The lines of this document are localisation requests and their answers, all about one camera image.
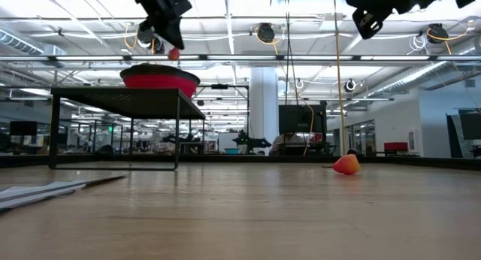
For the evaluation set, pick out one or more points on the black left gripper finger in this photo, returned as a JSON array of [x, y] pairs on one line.
[[177, 32], [167, 32]]

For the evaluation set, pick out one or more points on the small orange pepper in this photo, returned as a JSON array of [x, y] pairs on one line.
[[174, 54], [347, 164]]

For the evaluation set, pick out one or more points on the red collapsible colander grey rim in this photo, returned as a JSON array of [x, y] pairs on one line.
[[158, 81]]

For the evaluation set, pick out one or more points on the background black robot arm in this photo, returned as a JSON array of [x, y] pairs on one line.
[[255, 142]]

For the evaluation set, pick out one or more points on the black perforated metal shelf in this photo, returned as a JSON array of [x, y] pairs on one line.
[[124, 100]]

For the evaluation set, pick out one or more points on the white square pillar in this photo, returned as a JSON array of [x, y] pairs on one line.
[[263, 98]]

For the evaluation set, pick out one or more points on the teal bowl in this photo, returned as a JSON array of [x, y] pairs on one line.
[[232, 151]]

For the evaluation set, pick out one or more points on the black monitor cart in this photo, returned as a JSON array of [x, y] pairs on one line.
[[297, 119]]

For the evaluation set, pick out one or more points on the red box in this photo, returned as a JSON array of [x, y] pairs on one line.
[[395, 146]]

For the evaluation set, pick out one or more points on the person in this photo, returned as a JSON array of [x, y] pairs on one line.
[[283, 143]]

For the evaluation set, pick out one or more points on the dark desk monitor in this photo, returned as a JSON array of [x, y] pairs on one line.
[[22, 127]]

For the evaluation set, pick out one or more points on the wooden table with black edge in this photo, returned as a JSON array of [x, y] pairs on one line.
[[22, 160]]

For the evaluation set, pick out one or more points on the background black station frame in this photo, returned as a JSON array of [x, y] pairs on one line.
[[219, 86]]

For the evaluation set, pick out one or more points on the silver ventilation duct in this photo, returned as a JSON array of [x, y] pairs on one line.
[[22, 44]]

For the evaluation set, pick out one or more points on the dark wall screen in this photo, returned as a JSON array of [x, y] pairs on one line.
[[469, 126]]

